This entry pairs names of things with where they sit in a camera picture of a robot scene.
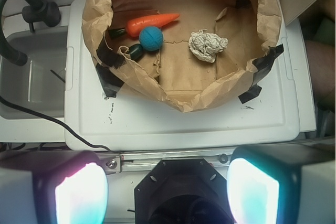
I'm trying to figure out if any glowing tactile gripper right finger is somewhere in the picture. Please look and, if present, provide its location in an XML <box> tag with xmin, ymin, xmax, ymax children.
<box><xmin>227</xmin><ymin>144</ymin><xmax>335</xmax><ymax>223</ymax></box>

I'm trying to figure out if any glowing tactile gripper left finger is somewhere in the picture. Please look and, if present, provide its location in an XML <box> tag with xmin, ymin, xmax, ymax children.
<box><xmin>1</xmin><ymin>151</ymin><xmax>108</xmax><ymax>223</ymax></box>

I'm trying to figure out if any white paper ball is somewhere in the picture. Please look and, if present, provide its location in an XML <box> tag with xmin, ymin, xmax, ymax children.
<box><xmin>188</xmin><ymin>29</ymin><xmax>228</xmax><ymax>63</ymax></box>

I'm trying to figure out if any dark green toy vegetable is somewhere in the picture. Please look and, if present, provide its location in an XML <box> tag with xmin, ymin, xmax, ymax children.
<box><xmin>129</xmin><ymin>44</ymin><xmax>144</xmax><ymax>60</ymax></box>

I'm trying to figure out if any brown paper bag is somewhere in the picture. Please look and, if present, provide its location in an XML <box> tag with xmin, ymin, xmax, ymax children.
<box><xmin>82</xmin><ymin>0</ymin><xmax>283</xmax><ymax>112</ymax></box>

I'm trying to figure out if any black curved faucet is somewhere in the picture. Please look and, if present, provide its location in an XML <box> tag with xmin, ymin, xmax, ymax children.
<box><xmin>1</xmin><ymin>0</ymin><xmax>61</xmax><ymax>66</ymax></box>

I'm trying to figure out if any orange plastic toy carrot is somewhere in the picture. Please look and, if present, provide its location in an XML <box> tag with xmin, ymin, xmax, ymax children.
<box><xmin>108</xmin><ymin>13</ymin><xmax>180</xmax><ymax>39</ymax></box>

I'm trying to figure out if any blue dimpled foam ball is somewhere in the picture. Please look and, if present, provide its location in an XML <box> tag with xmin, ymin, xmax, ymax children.
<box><xmin>139</xmin><ymin>26</ymin><xmax>163</xmax><ymax>51</ymax></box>

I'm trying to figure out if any aluminium rail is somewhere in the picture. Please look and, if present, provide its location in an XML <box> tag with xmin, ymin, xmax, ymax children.
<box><xmin>104</xmin><ymin>148</ymin><xmax>234</xmax><ymax>174</ymax></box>

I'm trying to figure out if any thin black cable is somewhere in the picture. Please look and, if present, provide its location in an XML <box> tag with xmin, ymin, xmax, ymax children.
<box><xmin>0</xmin><ymin>95</ymin><xmax>119</xmax><ymax>153</ymax></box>

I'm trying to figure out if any black octagonal mount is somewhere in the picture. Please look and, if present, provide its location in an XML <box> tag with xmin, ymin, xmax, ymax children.
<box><xmin>134</xmin><ymin>159</ymin><xmax>235</xmax><ymax>223</ymax></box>

